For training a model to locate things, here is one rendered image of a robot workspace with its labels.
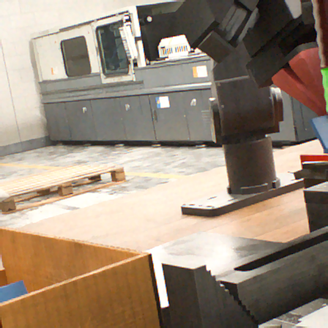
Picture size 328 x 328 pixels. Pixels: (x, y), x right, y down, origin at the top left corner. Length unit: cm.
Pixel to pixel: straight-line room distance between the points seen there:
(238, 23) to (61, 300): 29
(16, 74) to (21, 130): 84
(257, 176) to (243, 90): 11
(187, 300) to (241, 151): 59
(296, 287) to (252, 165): 55
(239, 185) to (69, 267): 41
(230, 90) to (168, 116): 823
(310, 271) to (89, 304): 15
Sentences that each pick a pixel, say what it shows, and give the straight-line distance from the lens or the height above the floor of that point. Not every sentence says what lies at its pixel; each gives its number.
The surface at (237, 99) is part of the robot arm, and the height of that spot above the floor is 103.
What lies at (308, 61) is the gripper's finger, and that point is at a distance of 70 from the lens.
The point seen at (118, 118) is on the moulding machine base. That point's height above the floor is 38.
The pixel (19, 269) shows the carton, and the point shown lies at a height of 93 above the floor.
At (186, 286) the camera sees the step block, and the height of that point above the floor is 98.
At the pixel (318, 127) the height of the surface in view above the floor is 102.
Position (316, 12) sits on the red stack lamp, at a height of 111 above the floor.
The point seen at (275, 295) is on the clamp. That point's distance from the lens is 46.
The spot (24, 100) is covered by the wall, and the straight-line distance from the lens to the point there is 1218.
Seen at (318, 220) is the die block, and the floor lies 96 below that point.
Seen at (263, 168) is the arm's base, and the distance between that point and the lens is 102.
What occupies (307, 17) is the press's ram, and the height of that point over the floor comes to 111.
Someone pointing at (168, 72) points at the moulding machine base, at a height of 86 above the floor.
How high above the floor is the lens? 110
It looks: 8 degrees down
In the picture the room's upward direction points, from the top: 10 degrees counter-clockwise
